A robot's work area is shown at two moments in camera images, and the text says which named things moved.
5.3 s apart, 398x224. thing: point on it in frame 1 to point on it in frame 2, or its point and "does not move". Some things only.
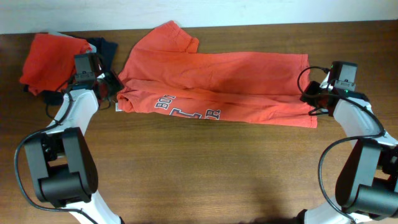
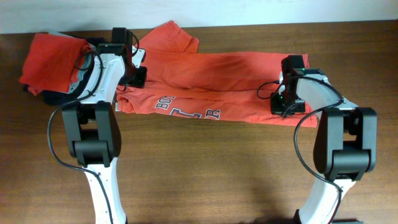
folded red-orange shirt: [50, 63] does not move
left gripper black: [115, 84] to [138, 81]
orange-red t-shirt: [165, 74] does not move
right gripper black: [308, 94] to [277, 109]
